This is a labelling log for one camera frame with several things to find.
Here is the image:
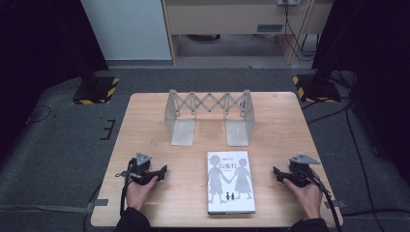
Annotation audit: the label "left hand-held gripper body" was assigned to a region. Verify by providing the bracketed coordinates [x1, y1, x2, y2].
[128, 152, 157, 187]

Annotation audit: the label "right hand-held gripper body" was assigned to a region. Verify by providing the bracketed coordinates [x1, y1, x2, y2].
[287, 153, 322, 189]

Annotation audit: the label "person's right hand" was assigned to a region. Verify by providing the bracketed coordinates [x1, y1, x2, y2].
[282, 169, 324, 221]

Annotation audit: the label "person's left hand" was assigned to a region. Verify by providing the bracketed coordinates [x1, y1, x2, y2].
[125, 175, 160, 213]

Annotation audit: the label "white book with grey figures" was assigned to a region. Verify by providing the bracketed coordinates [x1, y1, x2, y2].
[206, 150, 257, 216]

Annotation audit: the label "expandable grey metal book stand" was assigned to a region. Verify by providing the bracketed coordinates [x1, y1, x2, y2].
[163, 88, 256, 148]

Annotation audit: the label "black yellow striped stand base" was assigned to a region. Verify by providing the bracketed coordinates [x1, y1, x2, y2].
[291, 72, 342, 104]
[72, 74, 121, 106]

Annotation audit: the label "dark curtain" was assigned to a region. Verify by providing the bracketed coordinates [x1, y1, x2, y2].
[0, 0, 110, 162]
[310, 0, 410, 187]

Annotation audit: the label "white panel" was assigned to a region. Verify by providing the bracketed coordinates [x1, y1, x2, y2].
[79, 0, 173, 62]

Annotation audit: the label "light wooden cabinet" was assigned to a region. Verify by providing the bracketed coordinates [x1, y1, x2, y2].
[161, 0, 335, 67]

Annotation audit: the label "right hand-held gripper cable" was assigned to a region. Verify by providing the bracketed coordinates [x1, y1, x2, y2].
[298, 167, 343, 232]

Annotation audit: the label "black floor cable loop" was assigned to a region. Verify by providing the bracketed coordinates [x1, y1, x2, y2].
[26, 103, 53, 126]

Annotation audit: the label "hanging black cables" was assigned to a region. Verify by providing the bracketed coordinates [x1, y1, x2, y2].
[281, 0, 320, 63]

